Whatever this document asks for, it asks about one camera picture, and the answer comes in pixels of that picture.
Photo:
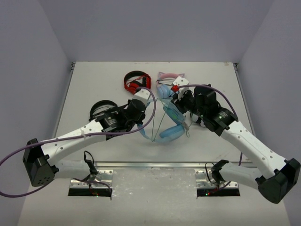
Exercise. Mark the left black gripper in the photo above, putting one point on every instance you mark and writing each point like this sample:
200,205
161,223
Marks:
143,113

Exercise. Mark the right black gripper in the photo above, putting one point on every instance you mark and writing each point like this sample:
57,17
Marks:
179,103

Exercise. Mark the light blue headphones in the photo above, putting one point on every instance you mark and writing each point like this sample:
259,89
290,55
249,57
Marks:
170,127

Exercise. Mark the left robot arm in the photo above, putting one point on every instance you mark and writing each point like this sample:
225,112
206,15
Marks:
44,160

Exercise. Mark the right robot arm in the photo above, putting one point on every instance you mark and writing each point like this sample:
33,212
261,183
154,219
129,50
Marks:
273,176

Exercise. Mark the red headphones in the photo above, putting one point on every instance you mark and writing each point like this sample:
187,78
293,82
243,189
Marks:
135,79

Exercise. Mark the black headphones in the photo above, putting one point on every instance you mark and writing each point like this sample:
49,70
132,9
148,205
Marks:
100,107

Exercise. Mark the pink blue cat-ear headphones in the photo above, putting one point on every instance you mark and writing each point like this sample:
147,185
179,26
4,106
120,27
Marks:
164,83

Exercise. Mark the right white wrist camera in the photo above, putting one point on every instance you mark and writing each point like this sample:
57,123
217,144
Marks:
179,84

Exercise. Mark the metal rail bracket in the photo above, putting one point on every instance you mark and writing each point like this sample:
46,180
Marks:
145,164

